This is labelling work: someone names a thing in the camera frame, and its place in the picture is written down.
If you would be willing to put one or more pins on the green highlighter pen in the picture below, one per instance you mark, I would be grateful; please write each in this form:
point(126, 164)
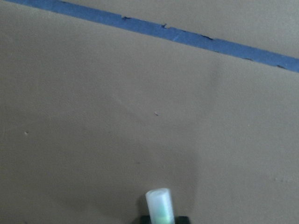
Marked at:
point(160, 207)

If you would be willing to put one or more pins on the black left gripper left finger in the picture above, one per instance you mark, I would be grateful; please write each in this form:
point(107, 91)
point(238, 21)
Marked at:
point(145, 219)

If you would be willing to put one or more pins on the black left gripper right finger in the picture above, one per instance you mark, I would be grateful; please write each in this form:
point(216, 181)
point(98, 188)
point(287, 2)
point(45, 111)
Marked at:
point(182, 220)

